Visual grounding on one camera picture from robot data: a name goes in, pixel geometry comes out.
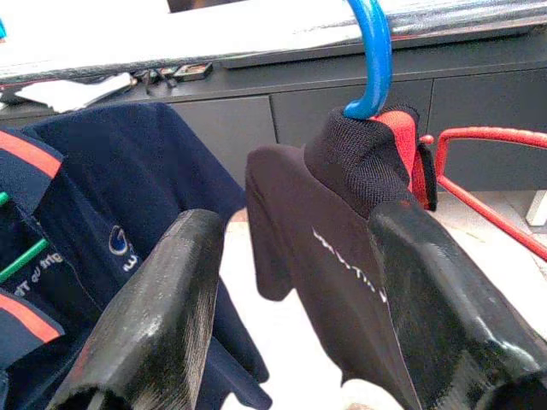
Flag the black TV cabinet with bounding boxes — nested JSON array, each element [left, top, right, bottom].
[[0, 29, 547, 227]]

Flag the red plastic hanger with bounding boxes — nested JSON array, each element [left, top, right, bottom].
[[418, 126, 547, 261]]

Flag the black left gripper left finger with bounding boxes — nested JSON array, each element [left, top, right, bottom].
[[46, 208, 225, 410]]

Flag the black shirt red collar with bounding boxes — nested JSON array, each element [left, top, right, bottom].
[[245, 104, 439, 410]]

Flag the navy polo shirt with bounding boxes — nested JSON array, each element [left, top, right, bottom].
[[0, 102, 274, 410]]

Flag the green plastic hanger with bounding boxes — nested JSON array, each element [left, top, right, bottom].
[[0, 191, 50, 283]]

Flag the blue plastic hanger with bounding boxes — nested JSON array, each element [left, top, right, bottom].
[[341, 0, 393, 120]]

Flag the white papers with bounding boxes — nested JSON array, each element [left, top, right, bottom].
[[0, 72, 138, 114]]

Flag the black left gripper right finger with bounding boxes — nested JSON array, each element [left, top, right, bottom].
[[368, 199, 547, 410]]

